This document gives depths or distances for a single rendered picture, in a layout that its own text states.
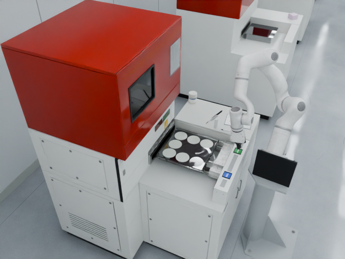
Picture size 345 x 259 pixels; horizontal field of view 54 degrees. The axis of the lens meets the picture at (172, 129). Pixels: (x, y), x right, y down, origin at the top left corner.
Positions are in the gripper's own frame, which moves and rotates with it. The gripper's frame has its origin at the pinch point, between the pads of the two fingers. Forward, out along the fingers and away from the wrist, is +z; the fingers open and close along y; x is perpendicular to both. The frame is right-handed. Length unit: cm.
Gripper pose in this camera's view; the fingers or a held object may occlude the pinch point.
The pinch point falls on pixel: (238, 146)
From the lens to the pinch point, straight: 249.3
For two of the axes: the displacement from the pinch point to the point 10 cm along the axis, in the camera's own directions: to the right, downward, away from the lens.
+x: 4.2, -5.8, 7.0
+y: 8.9, 1.1, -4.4
